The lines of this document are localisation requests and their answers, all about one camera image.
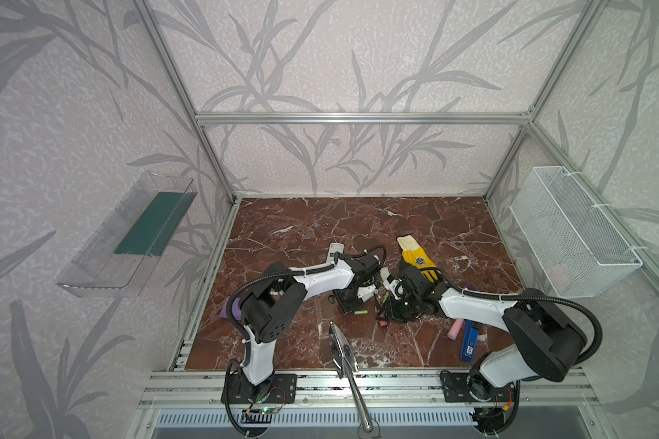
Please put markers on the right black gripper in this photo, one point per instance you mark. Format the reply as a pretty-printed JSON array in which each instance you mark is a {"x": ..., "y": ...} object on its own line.
[{"x": 394, "y": 306}]

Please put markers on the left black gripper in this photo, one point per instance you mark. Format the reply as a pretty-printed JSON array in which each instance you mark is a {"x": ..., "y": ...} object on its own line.
[{"x": 349, "y": 299}]

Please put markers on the red white remote control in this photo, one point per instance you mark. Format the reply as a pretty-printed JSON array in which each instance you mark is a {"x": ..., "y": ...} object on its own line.
[{"x": 335, "y": 248}]

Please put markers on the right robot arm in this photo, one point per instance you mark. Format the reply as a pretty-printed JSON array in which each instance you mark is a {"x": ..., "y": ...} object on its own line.
[{"x": 550, "y": 334}]

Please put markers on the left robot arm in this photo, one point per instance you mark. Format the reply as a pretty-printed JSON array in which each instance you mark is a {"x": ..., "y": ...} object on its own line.
[{"x": 264, "y": 308}]

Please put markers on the yellow black work glove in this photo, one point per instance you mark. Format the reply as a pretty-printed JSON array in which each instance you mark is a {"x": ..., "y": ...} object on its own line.
[{"x": 414, "y": 255}]

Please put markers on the blue lighter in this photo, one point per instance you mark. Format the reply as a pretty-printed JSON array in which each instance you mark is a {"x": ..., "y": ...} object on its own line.
[{"x": 471, "y": 333}]

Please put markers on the metal trowel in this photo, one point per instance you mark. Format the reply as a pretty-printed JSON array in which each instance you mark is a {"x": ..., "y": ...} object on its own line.
[{"x": 346, "y": 365}]

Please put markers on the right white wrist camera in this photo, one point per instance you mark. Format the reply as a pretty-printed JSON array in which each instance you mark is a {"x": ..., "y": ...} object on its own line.
[{"x": 389, "y": 281}]

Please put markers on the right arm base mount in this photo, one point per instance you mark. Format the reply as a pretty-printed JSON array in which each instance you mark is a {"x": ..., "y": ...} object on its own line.
[{"x": 461, "y": 387}]

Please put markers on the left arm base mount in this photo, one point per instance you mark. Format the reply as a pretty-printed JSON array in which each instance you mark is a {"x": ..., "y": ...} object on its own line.
[{"x": 280, "y": 388}]

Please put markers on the purple toy shovel pink handle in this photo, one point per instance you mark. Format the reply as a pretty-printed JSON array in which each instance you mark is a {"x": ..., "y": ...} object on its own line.
[{"x": 224, "y": 309}]

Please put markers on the white wire wall basket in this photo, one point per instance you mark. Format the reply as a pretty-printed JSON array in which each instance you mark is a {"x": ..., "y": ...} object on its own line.
[{"x": 579, "y": 249}]

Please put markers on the clear plastic wall shelf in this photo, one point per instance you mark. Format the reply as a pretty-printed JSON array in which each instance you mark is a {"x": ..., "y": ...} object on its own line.
[{"x": 123, "y": 253}]

